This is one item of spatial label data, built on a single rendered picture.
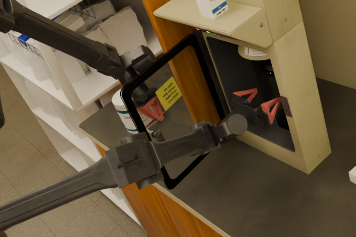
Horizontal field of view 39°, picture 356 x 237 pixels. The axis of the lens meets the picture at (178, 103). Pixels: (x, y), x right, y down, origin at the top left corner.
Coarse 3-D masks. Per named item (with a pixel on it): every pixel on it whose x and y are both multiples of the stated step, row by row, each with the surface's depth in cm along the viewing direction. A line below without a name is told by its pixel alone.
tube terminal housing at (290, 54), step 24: (240, 0) 123; (264, 0) 117; (288, 0) 122; (288, 24) 124; (264, 48) 127; (288, 48) 127; (216, 72) 155; (288, 72) 130; (312, 72) 136; (288, 96) 132; (312, 96) 139; (288, 120) 139; (312, 120) 142; (264, 144) 159; (312, 144) 146; (312, 168) 149
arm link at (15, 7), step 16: (0, 16) 111; (16, 16) 116; (32, 16) 120; (32, 32) 122; (48, 32) 123; (64, 32) 127; (64, 48) 129; (80, 48) 131; (96, 48) 135; (112, 48) 142; (96, 64) 137; (112, 64) 139
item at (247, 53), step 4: (240, 48) 141; (244, 48) 139; (248, 48) 137; (240, 52) 142; (244, 52) 139; (248, 52) 138; (252, 52) 137; (256, 52) 136; (260, 52) 136; (244, 56) 140; (248, 56) 138; (252, 56) 137; (256, 56) 136; (260, 56) 136; (264, 56) 135; (268, 56) 135
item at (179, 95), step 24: (192, 48) 148; (168, 72) 144; (192, 72) 150; (120, 96) 135; (144, 96) 140; (168, 96) 146; (192, 96) 152; (144, 120) 142; (168, 120) 148; (192, 120) 155; (216, 120) 162; (168, 168) 153
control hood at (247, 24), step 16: (176, 0) 138; (192, 0) 135; (160, 16) 136; (176, 16) 130; (192, 16) 127; (224, 16) 121; (240, 16) 118; (256, 16) 117; (224, 32) 115; (240, 32) 115; (256, 32) 118
